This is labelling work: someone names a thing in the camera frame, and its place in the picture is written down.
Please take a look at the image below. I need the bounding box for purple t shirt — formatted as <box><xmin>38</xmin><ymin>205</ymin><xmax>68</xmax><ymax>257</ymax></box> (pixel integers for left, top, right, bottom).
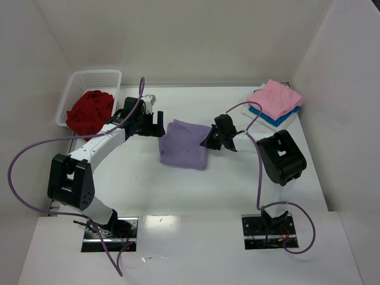
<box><xmin>158</xmin><ymin>119</ymin><xmax>211</xmax><ymax>170</ymax></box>

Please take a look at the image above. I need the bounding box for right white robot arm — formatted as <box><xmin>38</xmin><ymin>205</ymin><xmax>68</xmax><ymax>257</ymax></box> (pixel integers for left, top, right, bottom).
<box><xmin>200</xmin><ymin>114</ymin><xmax>307</xmax><ymax>229</ymax></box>

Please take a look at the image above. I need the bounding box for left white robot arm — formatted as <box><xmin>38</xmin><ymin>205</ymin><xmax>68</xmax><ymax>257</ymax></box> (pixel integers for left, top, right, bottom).
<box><xmin>47</xmin><ymin>94</ymin><xmax>165</xmax><ymax>237</ymax></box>

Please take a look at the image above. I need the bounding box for white folded t shirt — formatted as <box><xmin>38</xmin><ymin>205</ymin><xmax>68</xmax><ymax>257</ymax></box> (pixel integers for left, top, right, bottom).
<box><xmin>247</xmin><ymin>80</ymin><xmax>303</xmax><ymax>131</ymax></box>

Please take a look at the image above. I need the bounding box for blue folded t shirt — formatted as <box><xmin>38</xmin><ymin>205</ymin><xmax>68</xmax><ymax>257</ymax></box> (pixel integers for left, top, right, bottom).
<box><xmin>242</xmin><ymin>106</ymin><xmax>301</xmax><ymax>127</ymax></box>

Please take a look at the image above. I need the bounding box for red t shirt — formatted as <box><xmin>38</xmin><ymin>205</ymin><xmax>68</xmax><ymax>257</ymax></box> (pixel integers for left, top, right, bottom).
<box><xmin>66</xmin><ymin>90</ymin><xmax>115</xmax><ymax>136</ymax></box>

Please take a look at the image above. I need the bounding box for white plastic basket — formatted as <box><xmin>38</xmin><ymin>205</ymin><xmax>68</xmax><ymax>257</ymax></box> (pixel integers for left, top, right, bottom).
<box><xmin>55</xmin><ymin>69</ymin><xmax>122</xmax><ymax>127</ymax></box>

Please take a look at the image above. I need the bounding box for pink folded t shirt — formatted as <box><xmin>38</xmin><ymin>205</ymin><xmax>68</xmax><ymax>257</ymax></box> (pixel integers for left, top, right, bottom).
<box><xmin>247</xmin><ymin>80</ymin><xmax>303</xmax><ymax>119</ymax></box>

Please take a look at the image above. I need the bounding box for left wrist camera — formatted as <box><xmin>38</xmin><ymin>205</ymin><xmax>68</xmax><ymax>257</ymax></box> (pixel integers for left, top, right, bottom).
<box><xmin>142</xmin><ymin>94</ymin><xmax>156</xmax><ymax>114</ymax></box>

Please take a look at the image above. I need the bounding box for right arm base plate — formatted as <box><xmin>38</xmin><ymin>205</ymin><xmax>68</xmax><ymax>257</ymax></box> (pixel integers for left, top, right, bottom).
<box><xmin>242</xmin><ymin>214</ymin><xmax>299</xmax><ymax>250</ymax></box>

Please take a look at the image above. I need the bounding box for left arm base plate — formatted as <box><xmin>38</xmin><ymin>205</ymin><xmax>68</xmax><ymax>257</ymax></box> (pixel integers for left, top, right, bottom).
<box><xmin>79</xmin><ymin>217</ymin><xmax>138</xmax><ymax>253</ymax></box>

